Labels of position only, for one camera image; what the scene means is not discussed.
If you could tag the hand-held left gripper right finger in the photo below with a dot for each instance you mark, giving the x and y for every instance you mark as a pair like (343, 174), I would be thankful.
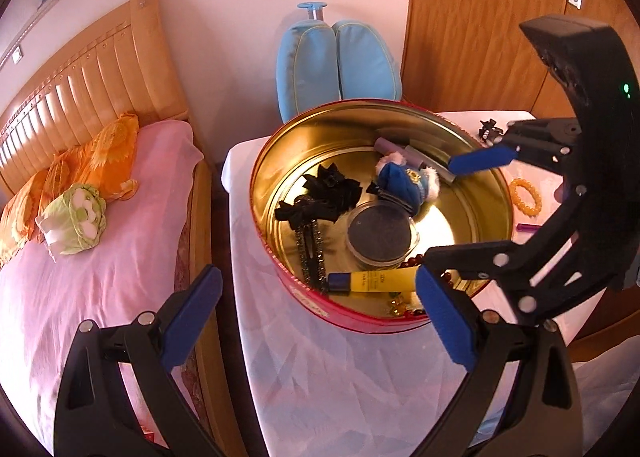
(450, 322)

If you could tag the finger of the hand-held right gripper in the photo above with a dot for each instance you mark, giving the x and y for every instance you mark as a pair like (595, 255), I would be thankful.
(470, 257)
(480, 161)

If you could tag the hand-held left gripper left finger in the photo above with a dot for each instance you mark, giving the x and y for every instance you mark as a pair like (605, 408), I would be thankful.
(192, 322)

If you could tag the silver lipstick tube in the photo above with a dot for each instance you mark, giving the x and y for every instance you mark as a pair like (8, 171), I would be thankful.
(425, 159)

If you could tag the blue plush hair clip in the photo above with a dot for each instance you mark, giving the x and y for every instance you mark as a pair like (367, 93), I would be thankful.
(405, 182)

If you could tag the yellow cream tube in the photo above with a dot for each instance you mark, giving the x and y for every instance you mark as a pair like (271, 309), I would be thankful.
(380, 282)

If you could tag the round clear compact case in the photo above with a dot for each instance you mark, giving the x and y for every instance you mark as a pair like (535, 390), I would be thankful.
(382, 234)

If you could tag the round red gold tin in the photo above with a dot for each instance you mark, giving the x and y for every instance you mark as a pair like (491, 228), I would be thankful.
(350, 314)

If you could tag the long black hair clip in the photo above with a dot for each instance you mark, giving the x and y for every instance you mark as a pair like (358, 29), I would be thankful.
(310, 257)

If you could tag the black flower hair clip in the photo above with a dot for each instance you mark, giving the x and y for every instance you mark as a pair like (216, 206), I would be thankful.
(330, 184)

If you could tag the black bow hair clip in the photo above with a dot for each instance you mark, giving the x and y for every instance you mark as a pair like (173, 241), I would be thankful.
(305, 211)

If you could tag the small black claw clip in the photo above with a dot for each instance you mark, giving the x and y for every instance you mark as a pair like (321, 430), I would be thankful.
(490, 131)

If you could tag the purple lipstick tube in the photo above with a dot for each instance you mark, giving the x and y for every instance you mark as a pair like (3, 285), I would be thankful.
(527, 228)

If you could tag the pink bedsheet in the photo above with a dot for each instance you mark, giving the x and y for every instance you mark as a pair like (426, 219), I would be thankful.
(100, 297)

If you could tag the wooden wardrobe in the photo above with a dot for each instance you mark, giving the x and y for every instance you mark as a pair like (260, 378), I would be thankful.
(475, 37)

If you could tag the green cabbage plush toy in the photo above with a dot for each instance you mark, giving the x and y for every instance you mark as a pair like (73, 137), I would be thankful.
(75, 217)

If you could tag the light blue suitcase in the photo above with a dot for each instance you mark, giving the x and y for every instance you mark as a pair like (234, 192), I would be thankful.
(310, 67)

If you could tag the orange floral pillow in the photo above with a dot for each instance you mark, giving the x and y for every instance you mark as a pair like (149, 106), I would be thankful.
(95, 152)

